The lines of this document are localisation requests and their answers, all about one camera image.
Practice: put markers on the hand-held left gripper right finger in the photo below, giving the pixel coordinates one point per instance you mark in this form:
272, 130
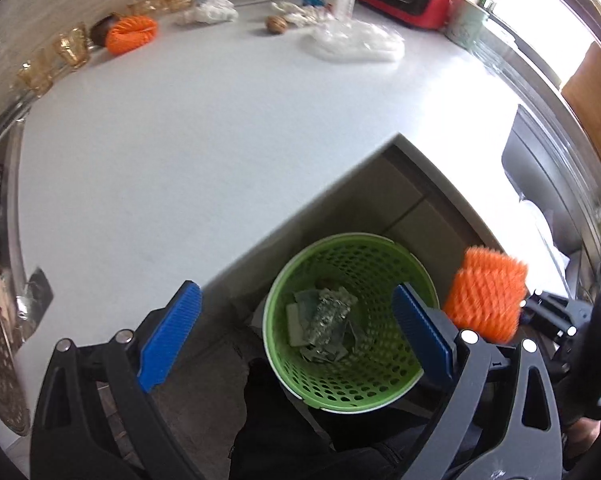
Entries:
423, 335

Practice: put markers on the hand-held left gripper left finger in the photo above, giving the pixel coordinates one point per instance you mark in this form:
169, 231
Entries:
168, 335

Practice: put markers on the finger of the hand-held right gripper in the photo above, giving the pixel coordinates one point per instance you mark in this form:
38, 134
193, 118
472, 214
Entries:
550, 317

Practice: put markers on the green plastic basket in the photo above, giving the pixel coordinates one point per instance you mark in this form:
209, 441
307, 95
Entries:
380, 375

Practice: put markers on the orange foam fruit net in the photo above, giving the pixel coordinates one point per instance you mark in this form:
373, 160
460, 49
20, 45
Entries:
485, 295

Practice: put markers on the foil trash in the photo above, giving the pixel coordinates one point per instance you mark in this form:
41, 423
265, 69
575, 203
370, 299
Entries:
340, 347

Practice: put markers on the large foil piece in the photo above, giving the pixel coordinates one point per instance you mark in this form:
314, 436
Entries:
330, 315

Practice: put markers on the white foam block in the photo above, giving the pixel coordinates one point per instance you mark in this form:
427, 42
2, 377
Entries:
298, 327

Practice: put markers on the person's right hand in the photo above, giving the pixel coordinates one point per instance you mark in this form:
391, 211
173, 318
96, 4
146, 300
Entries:
583, 437

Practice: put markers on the white plate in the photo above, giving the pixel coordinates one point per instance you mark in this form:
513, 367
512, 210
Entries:
543, 235

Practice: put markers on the person's dark trousers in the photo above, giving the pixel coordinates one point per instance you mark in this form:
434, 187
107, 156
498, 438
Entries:
275, 440

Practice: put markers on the steel kitchen sink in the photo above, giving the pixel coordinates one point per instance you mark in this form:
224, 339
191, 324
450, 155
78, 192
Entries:
535, 160

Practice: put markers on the perforated metal strainer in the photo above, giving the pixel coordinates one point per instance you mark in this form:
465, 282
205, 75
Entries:
0, 360

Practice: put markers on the wooden cutting board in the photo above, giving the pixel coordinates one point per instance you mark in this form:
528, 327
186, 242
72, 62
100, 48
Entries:
595, 105

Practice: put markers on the clear plastic bag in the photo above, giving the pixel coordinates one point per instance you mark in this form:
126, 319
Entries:
355, 42

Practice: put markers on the window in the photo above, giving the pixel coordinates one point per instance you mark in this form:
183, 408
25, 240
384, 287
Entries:
555, 5

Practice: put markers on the crumpled white tissue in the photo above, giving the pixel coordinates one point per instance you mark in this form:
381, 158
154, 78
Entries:
208, 10

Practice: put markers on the brown walnut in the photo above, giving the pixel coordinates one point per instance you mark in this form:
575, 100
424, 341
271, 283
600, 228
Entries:
275, 24

